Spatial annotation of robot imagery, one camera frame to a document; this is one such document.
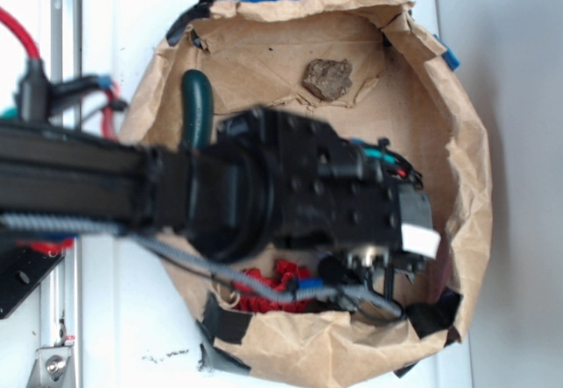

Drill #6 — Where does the aluminium extrusion rail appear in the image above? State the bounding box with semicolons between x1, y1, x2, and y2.
39;0;82;387

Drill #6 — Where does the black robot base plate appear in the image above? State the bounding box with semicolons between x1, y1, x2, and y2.
0;242;62;319

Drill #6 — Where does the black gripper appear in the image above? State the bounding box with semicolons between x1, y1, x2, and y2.
217;107;440;300

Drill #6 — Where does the brown paper bag tray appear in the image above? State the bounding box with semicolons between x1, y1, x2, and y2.
121;0;493;387

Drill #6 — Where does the crumpled red paper ball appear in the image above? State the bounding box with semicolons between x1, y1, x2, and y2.
233;260;311;314

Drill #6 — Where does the metal corner bracket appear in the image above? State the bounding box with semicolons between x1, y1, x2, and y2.
26;346;76;388

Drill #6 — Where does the brown rough rock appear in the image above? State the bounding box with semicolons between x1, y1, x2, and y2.
302;59;353;101

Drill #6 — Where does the blue tape piece right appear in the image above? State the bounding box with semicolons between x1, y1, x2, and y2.
434;34;461;71

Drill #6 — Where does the grey braided cable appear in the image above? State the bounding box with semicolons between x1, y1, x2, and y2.
0;212;406;318

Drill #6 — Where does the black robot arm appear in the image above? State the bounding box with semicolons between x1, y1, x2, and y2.
1;107;441;307

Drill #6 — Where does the red cable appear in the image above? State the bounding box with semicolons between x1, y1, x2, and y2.
0;7;41;61

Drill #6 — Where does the dark green toy cucumber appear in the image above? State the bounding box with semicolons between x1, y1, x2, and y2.
181;70;215;149

